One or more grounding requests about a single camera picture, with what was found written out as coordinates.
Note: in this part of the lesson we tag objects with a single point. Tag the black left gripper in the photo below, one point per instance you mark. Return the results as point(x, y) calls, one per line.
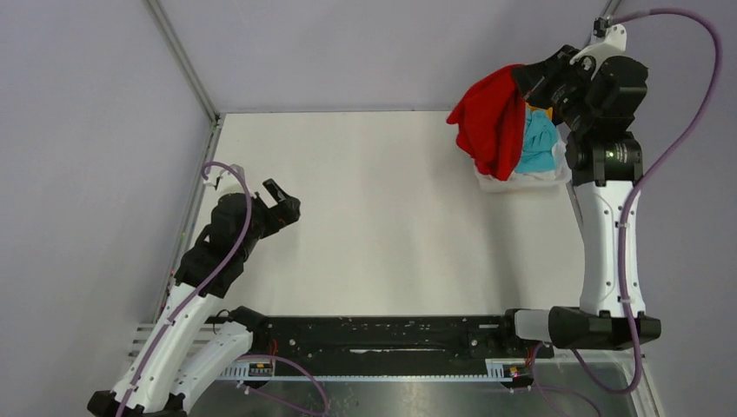
point(284, 212)

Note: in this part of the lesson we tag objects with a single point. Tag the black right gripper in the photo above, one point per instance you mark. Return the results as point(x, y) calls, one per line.
point(538, 80)

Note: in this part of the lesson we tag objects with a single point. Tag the red t shirt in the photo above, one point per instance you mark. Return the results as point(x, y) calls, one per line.
point(490, 119)

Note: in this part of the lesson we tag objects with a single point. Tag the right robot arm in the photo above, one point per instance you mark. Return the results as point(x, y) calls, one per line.
point(596, 98)

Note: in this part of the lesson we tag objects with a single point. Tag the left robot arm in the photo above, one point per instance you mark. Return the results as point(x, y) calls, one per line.
point(163, 379)

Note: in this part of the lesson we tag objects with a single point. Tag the yellow t shirt in basket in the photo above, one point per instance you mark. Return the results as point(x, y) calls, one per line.
point(549, 113)

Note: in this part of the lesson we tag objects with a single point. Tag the teal t shirt in basket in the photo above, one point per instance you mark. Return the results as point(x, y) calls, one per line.
point(538, 141)

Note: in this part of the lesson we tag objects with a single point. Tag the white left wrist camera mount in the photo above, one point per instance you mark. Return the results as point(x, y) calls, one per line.
point(222, 182)

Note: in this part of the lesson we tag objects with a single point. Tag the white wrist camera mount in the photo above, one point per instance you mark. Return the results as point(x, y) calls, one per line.
point(222, 182)
point(607, 40)

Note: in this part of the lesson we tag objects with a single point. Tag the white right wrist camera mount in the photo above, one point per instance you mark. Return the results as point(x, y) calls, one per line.
point(607, 40)

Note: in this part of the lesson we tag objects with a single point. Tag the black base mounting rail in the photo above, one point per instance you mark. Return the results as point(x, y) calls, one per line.
point(253, 319)

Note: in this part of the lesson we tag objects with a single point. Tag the aluminium frame rails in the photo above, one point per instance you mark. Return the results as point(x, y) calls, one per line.
point(326, 339)

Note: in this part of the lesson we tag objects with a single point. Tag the white slotted cable duct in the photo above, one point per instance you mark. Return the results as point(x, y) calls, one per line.
point(441, 372)

